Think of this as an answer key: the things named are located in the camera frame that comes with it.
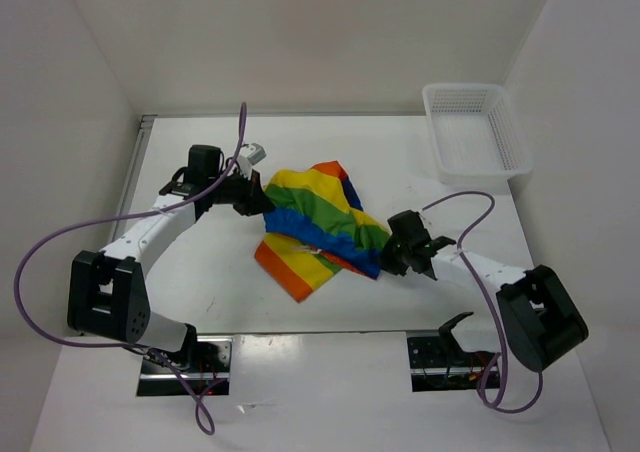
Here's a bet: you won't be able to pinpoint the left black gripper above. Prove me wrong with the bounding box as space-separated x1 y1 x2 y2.
208 167 275 217

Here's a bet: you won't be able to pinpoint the rainbow striped shorts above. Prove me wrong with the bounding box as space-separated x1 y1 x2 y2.
254 161 390 303

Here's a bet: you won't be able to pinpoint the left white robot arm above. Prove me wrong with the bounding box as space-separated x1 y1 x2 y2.
67 143 274 372

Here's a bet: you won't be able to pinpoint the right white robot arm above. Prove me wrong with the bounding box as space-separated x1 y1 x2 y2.
380 210 589 372

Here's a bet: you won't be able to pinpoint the white plastic mesh basket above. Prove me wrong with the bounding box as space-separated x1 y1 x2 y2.
422 83 533 187

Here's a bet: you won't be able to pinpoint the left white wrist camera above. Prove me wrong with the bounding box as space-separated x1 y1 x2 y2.
236 143 266 178

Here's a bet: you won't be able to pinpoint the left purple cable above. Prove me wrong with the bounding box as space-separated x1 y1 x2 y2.
13 102 249 434

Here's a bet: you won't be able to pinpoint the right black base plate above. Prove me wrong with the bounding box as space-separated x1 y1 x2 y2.
406 332 494 392

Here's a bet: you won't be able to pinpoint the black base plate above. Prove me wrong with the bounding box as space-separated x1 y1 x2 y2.
406 332 494 392
136 335 234 397

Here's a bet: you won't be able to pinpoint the aluminium table edge rail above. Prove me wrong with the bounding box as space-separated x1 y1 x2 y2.
79 114 157 336

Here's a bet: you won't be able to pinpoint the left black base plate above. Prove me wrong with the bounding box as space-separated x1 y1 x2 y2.
136 335 234 397

